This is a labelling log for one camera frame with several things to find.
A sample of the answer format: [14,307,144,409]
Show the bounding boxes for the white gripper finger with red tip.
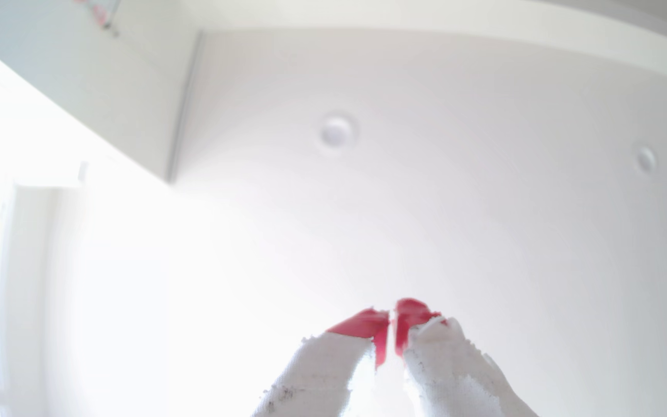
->
[395,298,540,417]
[252,309,390,417]

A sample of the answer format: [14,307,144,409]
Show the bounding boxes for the round recessed ceiling light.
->
[317,111,359,154]
[633,144,660,176]

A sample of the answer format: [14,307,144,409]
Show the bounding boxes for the small red hanging object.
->
[76,0,121,37]

